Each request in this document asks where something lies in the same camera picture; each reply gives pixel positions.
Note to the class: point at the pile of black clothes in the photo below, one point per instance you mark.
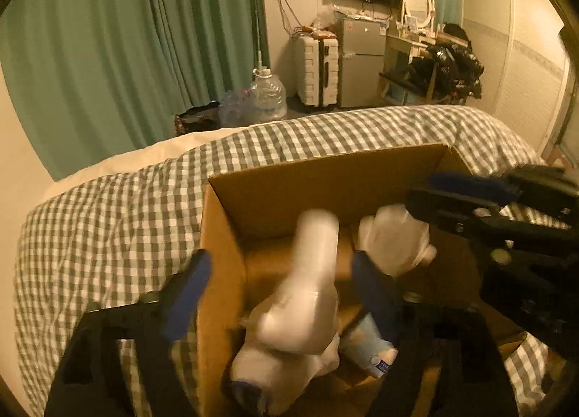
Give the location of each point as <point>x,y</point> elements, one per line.
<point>445,64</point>

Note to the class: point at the white wardrobe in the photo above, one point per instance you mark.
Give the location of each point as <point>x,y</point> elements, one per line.
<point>515,51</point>

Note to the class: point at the crumpled clear plastic bag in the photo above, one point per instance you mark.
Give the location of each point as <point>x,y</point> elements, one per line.
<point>235,107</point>

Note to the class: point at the tall white plastic bottle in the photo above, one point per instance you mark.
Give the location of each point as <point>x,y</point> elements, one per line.
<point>303,281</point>

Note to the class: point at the white oval mirror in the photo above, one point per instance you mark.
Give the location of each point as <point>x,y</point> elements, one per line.
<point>418,2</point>

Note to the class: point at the white bottle with dark cap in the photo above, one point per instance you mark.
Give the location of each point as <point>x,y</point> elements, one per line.
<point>280,372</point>

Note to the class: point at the white bed sheet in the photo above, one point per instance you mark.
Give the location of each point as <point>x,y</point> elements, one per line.
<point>135,164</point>

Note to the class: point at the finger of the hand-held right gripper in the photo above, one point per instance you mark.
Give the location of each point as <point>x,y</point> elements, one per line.
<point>448,213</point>
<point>470,188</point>

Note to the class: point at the dark woven basket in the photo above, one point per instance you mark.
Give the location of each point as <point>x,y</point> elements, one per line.
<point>197,118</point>

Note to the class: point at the white dressing table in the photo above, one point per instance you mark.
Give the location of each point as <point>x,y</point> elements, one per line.
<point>400,64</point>

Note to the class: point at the cardboard box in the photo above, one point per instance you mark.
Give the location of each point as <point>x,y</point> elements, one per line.
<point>271,200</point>

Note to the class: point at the grey mini fridge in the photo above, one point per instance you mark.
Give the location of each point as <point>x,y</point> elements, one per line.
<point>359,62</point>

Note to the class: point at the white suitcase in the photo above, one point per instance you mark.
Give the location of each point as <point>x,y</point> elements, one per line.
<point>316,69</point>

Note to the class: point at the grey checkered blanket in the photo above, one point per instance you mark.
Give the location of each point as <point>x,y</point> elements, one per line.
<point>113,236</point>

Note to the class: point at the plastic bag on fridge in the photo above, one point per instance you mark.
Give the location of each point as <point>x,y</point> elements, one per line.
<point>323,19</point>

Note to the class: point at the large clear water jug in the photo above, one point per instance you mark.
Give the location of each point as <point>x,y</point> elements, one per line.
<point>269,93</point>

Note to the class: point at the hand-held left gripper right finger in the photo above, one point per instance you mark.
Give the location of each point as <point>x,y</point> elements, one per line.
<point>372,290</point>

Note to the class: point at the clear plastic bottle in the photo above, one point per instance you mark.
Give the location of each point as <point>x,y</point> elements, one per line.
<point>393,236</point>

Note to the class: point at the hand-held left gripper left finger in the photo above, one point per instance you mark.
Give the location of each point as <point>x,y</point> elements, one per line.
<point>190,295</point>

